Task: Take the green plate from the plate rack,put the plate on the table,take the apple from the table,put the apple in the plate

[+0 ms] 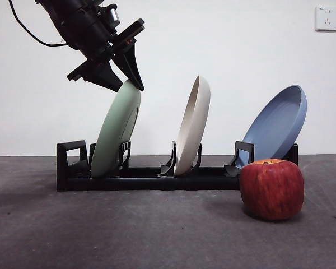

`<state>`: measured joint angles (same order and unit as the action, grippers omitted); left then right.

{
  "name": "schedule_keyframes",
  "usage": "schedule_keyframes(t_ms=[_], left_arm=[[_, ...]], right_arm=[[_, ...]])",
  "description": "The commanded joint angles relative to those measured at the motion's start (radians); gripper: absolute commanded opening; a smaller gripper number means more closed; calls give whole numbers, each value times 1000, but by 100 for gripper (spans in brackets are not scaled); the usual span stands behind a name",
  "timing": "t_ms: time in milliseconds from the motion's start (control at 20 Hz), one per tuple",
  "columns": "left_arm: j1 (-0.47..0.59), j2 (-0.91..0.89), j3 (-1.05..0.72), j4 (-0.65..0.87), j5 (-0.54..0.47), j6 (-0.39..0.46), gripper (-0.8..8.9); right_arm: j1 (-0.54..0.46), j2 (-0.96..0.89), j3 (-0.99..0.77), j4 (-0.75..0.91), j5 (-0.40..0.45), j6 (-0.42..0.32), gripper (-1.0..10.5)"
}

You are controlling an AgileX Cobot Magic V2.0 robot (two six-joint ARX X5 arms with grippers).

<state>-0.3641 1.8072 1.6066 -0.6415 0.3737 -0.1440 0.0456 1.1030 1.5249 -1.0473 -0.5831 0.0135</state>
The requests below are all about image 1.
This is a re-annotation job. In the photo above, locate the black cable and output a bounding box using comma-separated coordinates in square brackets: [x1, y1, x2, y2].
[8, 0, 67, 47]

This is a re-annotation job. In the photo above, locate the black plate rack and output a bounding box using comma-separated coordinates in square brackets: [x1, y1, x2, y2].
[56, 140, 299, 192]

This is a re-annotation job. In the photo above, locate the red apple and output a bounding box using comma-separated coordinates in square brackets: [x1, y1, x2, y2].
[239, 158, 305, 221]

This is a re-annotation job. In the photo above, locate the green plate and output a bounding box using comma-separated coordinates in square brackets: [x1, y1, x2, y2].
[90, 78, 142, 179]

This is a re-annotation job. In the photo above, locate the beige plate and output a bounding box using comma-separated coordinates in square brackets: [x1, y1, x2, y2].
[173, 75, 212, 176]

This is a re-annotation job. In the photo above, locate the white wall socket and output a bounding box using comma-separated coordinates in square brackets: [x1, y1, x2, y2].
[315, 6, 336, 33]

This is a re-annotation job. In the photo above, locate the blue plate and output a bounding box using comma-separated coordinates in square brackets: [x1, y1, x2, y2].
[240, 85, 308, 169]

